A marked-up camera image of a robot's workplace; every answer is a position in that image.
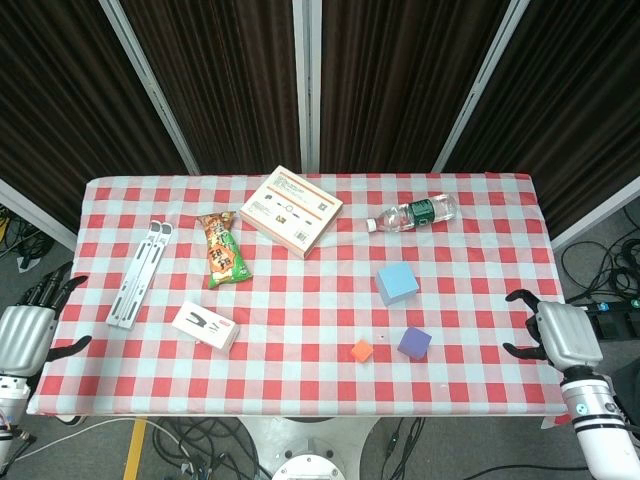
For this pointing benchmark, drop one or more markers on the small orange cube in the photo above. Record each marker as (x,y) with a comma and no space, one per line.
(362,351)

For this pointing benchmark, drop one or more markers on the white stapler box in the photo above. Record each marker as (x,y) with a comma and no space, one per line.
(205,326)

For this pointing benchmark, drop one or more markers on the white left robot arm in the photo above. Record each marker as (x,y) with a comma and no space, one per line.
(10,400)

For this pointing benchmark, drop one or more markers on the large light blue cube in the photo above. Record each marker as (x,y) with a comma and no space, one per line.
(397,282)

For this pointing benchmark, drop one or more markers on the clear water bottle green label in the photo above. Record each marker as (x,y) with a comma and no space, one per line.
(415,214)

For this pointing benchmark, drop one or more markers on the white partition post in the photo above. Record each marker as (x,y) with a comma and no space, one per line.
(150,85)
(595,212)
(307,85)
(480,85)
(35,212)

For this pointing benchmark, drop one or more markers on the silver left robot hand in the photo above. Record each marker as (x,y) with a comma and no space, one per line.
(25,335)

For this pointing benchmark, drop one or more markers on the green orange snack bag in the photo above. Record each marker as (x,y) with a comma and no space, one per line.
(225,250)

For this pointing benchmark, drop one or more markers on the red white checkered tablecloth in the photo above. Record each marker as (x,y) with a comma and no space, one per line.
(310,310)

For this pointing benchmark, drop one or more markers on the black white sneaker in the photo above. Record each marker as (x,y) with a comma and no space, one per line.
(70,419)

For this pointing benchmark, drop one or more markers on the white folding laptop stand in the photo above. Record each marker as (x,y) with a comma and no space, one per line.
(137,277)

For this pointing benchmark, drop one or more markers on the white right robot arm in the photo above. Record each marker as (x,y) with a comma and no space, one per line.
(597,425)

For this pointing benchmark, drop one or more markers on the flat white orange product box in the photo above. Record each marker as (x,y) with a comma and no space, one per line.
(292,210)

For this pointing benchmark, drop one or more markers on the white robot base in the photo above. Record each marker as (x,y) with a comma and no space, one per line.
(305,445)

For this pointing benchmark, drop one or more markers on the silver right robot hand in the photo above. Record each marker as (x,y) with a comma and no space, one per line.
(567,332)

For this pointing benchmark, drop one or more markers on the medium purple cube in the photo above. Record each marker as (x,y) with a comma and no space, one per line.
(415,342)

